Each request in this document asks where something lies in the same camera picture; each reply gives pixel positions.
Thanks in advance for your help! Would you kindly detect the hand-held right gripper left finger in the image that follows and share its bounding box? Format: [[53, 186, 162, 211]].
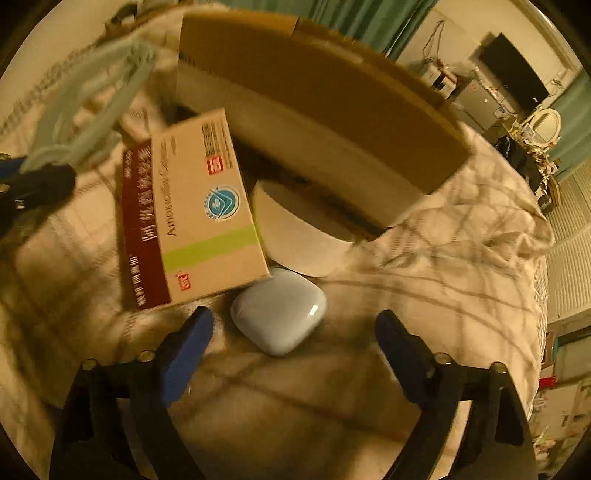
[[50, 306, 216, 480]]

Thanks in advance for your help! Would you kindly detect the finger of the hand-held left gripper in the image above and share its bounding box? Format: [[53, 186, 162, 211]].
[[0, 156, 78, 241]]

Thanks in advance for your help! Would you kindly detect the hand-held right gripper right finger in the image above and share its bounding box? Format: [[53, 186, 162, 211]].
[[374, 309, 539, 480]]

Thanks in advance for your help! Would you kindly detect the pale green plastic hanger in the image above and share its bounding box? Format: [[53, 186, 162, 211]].
[[21, 38, 160, 175]]

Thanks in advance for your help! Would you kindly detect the pale blue earbuds case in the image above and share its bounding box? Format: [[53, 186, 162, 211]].
[[230, 267, 328, 357]]

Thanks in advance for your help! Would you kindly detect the cardboard box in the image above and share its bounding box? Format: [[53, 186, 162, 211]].
[[174, 10, 472, 243]]

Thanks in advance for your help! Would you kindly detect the plaid quilted blanket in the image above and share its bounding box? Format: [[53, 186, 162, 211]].
[[0, 18, 557, 480]]

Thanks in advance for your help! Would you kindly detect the tan and maroon medicine box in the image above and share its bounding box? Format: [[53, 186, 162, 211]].
[[115, 107, 271, 310]]

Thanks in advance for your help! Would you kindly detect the white round bowl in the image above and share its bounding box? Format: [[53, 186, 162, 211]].
[[252, 179, 358, 278]]

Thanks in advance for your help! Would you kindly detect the white slatted panel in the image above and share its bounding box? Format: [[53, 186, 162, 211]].
[[544, 173, 591, 326]]

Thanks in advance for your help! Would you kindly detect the dark clothing pile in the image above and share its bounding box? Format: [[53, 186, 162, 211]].
[[495, 133, 546, 193]]

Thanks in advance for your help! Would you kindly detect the grey cabinet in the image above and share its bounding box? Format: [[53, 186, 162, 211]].
[[454, 78, 505, 133]]

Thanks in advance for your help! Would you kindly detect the white oval framed mirror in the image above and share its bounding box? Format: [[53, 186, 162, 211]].
[[521, 106, 563, 149]]

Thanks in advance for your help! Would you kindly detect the green curtain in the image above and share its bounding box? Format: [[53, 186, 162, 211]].
[[550, 69, 591, 182], [295, 0, 440, 62]]

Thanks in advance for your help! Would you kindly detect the black flat screen television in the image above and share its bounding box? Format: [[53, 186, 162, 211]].
[[477, 32, 551, 114]]

